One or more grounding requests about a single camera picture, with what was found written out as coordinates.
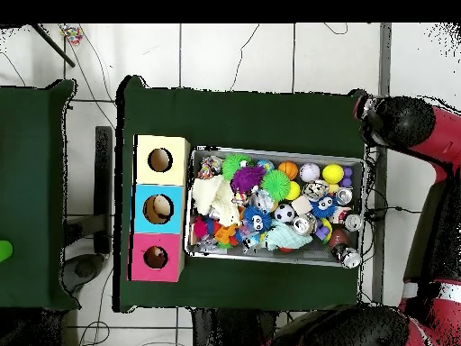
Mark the cream muslin cloth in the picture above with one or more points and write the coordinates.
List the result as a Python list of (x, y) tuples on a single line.
[(209, 196)]

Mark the green spiky ball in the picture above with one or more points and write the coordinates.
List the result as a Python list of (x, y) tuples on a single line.
[(276, 185), (233, 166)]

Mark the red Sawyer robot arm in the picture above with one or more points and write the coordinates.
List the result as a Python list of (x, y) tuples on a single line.
[(432, 216)]

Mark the shallow clear mesh bin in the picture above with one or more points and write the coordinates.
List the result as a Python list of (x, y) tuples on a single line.
[(209, 254)]

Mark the wooden box with three holes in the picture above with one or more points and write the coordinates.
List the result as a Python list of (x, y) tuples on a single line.
[(160, 191)]

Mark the purple spiky ball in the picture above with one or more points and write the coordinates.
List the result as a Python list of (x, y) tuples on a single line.
[(247, 179)]

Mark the small blue fuzzy toy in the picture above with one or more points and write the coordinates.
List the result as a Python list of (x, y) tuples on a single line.
[(254, 218)]

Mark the orange plastic toy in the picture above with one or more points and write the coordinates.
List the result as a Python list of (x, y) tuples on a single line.
[(225, 233)]

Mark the small soccer ball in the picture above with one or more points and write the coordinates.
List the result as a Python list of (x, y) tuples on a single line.
[(284, 213)]

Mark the orange basketball toy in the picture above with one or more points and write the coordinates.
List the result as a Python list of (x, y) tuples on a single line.
[(288, 170)]

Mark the mint green cloth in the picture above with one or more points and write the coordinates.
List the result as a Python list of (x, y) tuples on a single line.
[(288, 236)]

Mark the white baseball toy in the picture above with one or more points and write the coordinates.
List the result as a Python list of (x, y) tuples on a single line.
[(310, 173)]

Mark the blue fuzzy monster toy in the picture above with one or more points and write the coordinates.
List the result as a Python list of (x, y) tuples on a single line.
[(323, 207)]

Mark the smooth yellow ball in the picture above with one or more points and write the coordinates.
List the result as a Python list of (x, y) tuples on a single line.
[(333, 174)]

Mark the black power adapter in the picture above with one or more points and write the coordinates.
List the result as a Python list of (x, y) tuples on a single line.
[(374, 213)]

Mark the side table with green cloth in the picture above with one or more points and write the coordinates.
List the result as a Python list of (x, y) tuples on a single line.
[(32, 194)]

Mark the small colourful object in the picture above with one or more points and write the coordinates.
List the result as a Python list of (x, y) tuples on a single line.
[(70, 34)]

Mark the black rod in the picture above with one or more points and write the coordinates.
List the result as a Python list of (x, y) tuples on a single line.
[(52, 45)]

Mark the small green object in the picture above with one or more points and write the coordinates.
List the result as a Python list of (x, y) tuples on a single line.
[(3, 251)]

